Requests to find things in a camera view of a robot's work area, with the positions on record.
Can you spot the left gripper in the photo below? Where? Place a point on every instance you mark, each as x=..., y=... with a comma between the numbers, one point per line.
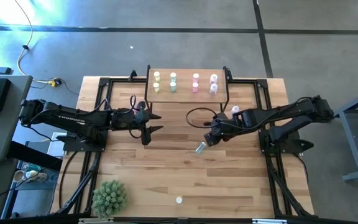
x=145, y=124

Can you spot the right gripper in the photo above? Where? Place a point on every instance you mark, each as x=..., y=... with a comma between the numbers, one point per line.
x=222, y=127

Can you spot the pink medicine bottle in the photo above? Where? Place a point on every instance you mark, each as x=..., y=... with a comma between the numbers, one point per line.
x=195, y=76
x=195, y=87

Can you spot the pink-base vial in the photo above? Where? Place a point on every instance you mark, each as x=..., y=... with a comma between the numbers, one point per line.
x=213, y=78

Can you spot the tall yellow medicine bottle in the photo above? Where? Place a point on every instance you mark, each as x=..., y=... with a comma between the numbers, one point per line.
x=179, y=200

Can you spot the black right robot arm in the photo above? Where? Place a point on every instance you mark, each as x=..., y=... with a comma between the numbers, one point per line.
x=306, y=105

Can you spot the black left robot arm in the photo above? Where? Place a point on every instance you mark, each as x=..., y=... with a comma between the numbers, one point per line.
x=73, y=119

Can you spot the green artificial plant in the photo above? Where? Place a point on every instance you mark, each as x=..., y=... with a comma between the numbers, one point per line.
x=109, y=199

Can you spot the yellow black plug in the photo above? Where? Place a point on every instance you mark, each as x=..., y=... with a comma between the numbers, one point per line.
x=54, y=82

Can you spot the white drink bottle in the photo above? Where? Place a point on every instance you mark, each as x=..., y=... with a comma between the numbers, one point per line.
x=37, y=176

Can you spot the teal drink bottle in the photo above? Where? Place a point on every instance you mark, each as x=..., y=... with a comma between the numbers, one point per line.
x=31, y=167

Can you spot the grey desk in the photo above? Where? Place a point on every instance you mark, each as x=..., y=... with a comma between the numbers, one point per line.
x=17, y=124

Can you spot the grey metal cart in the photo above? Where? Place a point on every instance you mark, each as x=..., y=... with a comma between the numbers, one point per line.
x=349, y=137

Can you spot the white cup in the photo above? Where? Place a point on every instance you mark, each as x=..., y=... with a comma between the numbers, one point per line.
x=19, y=176

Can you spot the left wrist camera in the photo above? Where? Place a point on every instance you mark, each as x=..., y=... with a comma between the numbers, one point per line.
x=126, y=117

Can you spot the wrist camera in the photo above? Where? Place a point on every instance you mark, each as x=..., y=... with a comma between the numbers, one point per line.
x=242, y=117
x=126, y=117

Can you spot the wooden shelf black frame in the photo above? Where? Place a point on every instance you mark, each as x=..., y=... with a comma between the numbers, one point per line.
x=182, y=96

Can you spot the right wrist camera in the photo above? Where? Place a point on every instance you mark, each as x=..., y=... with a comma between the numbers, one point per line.
x=242, y=117

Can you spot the black aluminium table frame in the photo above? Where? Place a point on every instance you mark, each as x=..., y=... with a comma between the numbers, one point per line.
x=123, y=80

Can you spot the silver bracket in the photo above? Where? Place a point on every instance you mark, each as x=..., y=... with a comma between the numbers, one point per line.
x=95, y=220
x=269, y=221

